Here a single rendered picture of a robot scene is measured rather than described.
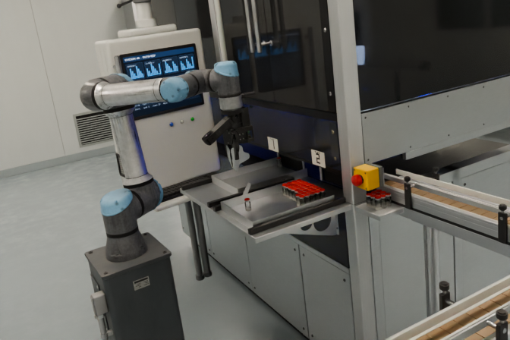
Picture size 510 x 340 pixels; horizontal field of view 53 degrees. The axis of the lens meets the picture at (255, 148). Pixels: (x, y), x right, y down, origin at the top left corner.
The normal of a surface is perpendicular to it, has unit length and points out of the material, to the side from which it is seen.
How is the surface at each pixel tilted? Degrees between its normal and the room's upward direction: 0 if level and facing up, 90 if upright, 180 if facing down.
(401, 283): 90
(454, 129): 90
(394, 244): 90
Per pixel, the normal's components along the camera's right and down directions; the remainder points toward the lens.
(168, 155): 0.59, 0.14
